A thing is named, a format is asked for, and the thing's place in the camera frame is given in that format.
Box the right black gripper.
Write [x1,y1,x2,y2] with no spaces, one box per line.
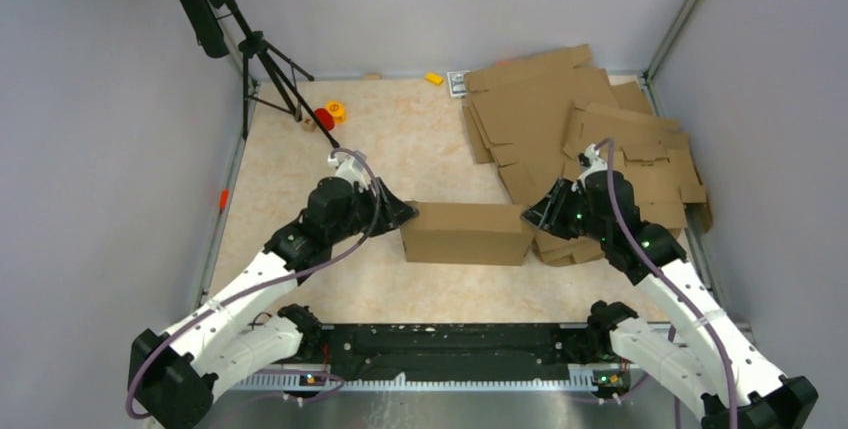
[521,177,608,244]

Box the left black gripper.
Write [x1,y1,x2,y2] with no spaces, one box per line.
[329,177,419,245]

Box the cardboard box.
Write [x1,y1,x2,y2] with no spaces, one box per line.
[400,202,534,266]

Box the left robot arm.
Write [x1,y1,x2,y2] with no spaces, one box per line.
[126,176,419,428]

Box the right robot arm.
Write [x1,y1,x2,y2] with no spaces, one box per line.
[521,171,819,428]

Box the small wooden block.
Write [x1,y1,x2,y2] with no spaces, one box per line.
[301,119,317,133]

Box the red round toy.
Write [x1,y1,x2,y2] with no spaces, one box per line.
[314,108,335,131]

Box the yellow round toy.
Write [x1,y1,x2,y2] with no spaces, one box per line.
[325,100,347,124]

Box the stack of cardboard blanks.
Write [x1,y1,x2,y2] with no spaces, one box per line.
[463,44,713,234]

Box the yellow block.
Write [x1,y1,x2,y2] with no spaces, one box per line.
[425,72,444,86]

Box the small printed card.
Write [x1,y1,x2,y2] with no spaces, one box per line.
[446,70,469,99]

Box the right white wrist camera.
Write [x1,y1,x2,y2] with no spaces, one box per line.
[578,144,608,183]

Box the orange clip on frame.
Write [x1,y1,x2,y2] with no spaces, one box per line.
[218,189,230,211]

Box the black camera tripod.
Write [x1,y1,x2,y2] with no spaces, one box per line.
[179,0,341,149]

